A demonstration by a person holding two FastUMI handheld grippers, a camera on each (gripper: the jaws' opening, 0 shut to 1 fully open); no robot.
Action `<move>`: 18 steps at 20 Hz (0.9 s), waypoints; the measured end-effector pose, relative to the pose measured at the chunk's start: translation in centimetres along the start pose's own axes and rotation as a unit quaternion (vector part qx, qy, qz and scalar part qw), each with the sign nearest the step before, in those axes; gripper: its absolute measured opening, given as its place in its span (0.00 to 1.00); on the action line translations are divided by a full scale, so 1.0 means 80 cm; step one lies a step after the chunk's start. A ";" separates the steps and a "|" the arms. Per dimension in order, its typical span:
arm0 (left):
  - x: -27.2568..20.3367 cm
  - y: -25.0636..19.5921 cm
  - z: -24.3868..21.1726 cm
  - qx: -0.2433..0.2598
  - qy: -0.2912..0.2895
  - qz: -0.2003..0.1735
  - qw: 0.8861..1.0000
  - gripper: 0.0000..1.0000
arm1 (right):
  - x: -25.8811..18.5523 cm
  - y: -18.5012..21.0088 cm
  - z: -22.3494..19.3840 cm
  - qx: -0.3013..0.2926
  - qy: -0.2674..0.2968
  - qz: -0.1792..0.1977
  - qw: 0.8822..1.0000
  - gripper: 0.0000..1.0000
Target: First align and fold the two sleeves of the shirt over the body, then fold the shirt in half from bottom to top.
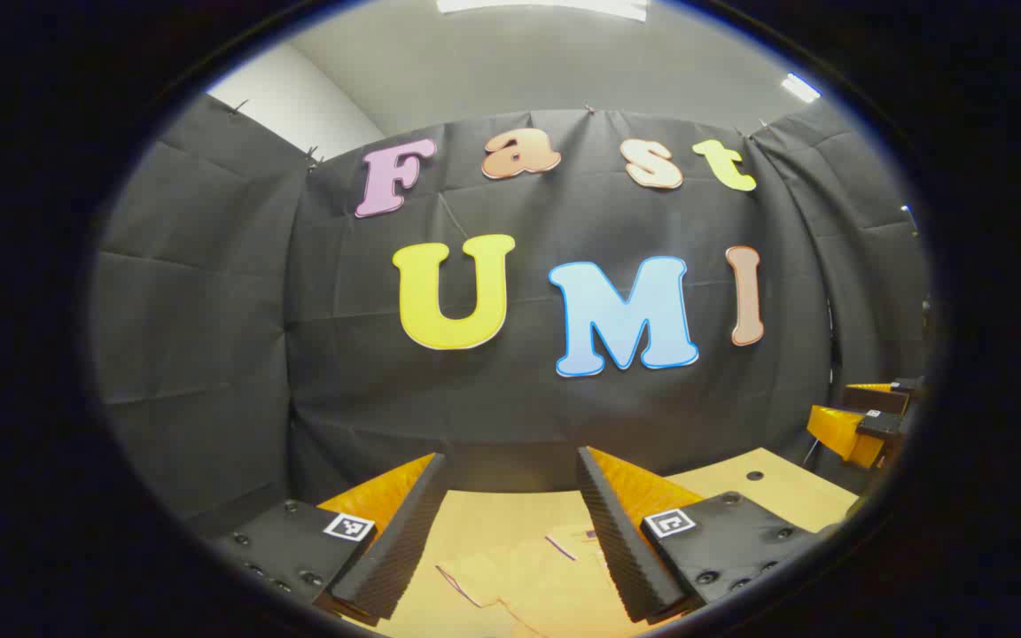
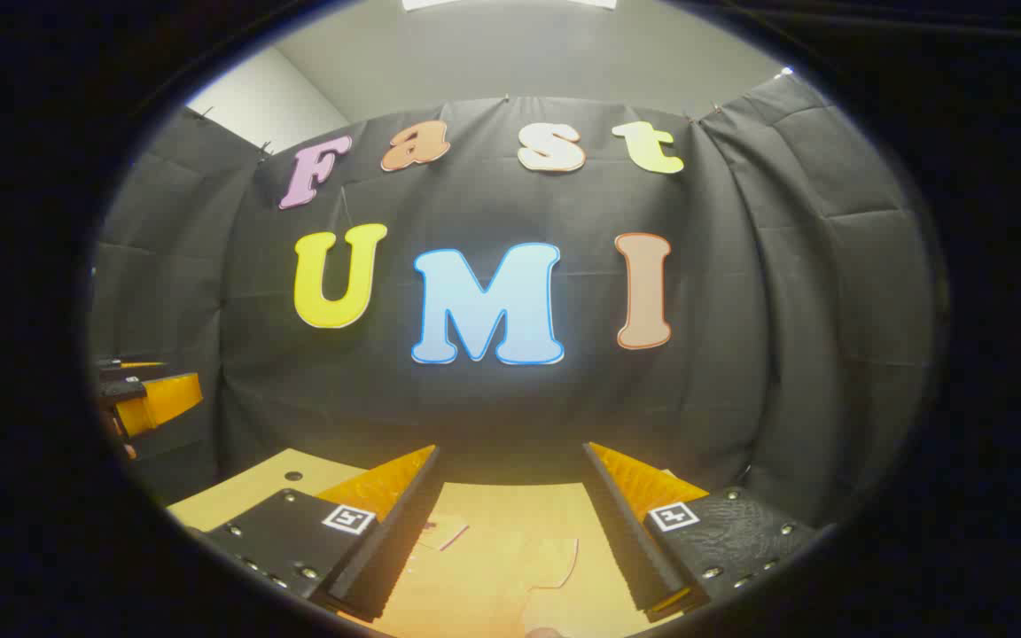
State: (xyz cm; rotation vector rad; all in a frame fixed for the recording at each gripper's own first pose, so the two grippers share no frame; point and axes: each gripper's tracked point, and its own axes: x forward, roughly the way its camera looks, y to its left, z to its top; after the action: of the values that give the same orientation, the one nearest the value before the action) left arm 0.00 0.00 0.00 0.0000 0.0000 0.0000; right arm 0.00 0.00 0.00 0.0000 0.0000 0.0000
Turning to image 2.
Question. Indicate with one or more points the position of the white ceiling light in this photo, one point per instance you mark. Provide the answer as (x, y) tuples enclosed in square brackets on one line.
[(426, 3)]

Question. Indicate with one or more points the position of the orange T-shirt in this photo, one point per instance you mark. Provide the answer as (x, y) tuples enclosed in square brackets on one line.
[(493, 585)]

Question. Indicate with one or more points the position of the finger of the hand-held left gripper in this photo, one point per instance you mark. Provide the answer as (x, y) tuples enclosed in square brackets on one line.
[(160, 399), (125, 365)]

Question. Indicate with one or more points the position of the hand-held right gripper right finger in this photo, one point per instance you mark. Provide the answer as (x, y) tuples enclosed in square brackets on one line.
[(630, 540)]

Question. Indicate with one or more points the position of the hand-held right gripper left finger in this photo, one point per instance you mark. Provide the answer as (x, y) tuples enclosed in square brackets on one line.
[(391, 540)]

